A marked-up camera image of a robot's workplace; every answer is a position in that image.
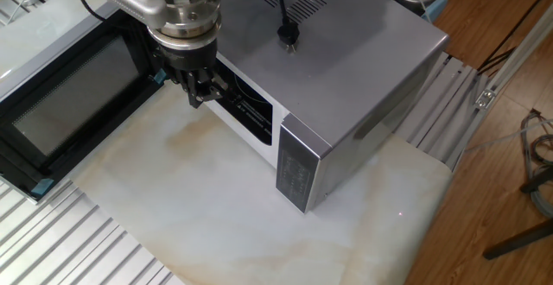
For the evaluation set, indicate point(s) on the light blue base pad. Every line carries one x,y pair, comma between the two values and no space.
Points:
436,8

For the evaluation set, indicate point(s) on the white marble pattern mat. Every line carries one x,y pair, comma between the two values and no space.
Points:
216,190

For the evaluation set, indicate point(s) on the dark furniture leg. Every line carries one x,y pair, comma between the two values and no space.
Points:
538,183
518,238

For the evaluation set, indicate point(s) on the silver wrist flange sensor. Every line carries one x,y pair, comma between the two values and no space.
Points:
190,17

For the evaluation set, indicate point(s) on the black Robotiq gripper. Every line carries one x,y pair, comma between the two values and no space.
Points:
188,60

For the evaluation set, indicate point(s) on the aluminium frame profile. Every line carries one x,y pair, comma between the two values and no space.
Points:
514,60

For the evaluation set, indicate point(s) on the silver vented wrist box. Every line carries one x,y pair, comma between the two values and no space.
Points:
129,0

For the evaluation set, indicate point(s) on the silver microwave oven body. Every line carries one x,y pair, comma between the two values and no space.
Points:
345,82

